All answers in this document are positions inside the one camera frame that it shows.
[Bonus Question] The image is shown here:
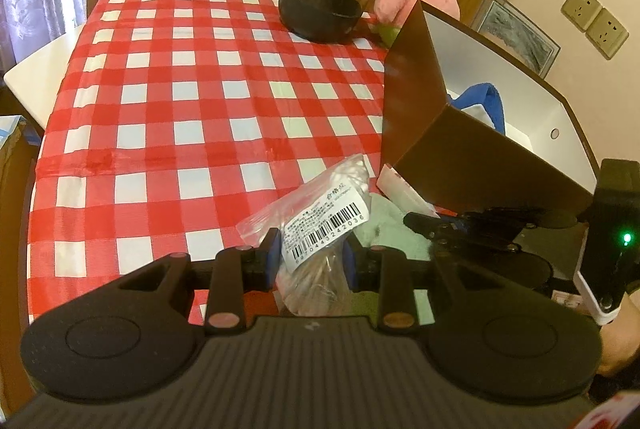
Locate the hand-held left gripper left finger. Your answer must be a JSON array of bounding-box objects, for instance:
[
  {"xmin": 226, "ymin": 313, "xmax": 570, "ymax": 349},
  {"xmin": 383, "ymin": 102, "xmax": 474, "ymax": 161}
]
[{"xmin": 117, "ymin": 228, "xmax": 282, "ymax": 336}]

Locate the green cloth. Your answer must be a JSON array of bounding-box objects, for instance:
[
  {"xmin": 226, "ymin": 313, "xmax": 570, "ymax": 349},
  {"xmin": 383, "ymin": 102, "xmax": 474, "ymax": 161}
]
[{"xmin": 350, "ymin": 194, "xmax": 436, "ymax": 325}]

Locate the framed picture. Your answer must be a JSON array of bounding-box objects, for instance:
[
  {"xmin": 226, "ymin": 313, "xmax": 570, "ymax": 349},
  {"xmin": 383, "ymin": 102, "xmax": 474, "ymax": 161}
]
[{"xmin": 470, "ymin": 0, "xmax": 561, "ymax": 77}]

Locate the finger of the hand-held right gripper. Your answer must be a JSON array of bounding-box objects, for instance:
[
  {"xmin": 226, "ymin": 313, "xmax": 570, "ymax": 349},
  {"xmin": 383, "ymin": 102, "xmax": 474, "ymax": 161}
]
[
  {"xmin": 465, "ymin": 206, "xmax": 578, "ymax": 231},
  {"xmin": 403, "ymin": 210, "xmax": 523, "ymax": 256}
]

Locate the cream wooden chair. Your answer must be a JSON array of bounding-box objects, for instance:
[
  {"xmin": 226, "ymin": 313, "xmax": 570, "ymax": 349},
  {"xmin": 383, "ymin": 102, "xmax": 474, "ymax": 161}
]
[{"xmin": 4, "ymin": 0, "xmax": 173, "ymax": 128}]

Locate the beige wall outlet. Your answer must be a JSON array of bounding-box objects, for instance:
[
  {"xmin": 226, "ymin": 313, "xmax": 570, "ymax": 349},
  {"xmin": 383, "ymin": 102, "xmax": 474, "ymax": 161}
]
[
  {"xmin": 560, "ymin": 0, "xmax": 603, "ymax": 32},
  {"xmin": 586, "ymin": 8, "xmax": 630, "ymax": 60}
]

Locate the blue white checked bedsheet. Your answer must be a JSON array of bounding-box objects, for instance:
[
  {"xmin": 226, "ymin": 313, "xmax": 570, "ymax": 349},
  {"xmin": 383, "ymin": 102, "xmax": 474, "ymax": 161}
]
[{"xmin": 0, "ymin": 114, "xmax": 28, "ymax": 150}]

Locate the brown box white inside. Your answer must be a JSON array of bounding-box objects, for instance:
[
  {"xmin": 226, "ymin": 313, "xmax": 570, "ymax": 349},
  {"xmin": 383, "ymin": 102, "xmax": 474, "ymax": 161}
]
[{"xmin": 380, "ymin": 0, "xmax": 601, "ymax": 225}]

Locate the blue towel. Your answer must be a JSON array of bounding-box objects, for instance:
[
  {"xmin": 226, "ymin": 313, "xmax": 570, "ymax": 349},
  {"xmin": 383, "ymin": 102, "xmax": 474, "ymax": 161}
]
[{"xmin": 447, "ymin": 83, "xmax": 507, "ymax": 134}]

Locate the pink white small packet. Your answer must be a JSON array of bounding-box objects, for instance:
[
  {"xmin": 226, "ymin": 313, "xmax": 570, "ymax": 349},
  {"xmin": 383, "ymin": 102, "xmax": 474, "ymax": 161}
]
[{"xmin": 376, "ymin": 163, "xmax": 433, "ymax": 212}]

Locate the person's right forearm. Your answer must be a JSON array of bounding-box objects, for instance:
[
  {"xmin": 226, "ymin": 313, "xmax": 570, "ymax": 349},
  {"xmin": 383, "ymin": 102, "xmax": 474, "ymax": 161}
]
[{"xmin": 597, "ymin": 321, "xmax": 640, "ymax": 377}]

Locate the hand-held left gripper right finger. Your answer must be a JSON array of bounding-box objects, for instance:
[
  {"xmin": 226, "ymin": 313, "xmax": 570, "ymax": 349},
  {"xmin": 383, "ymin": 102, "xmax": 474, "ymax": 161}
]
[{"xmin": 342, "ymin": 239, "xmax": 501, "ymax": 332}]

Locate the red white checked tablecloth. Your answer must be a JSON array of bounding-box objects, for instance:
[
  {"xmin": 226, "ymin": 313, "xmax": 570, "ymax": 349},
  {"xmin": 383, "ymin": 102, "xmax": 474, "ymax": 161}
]
[{"xmin": 27, "ymin": 0, "xmax": 453, "ymax": 325}]

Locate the clear cotton swab bag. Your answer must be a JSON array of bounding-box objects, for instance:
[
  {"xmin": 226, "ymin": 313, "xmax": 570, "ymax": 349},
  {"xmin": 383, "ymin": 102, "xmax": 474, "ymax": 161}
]
[{"xmin": 235, "ymin": 154, "xmax": 373, "ymax": 317}]

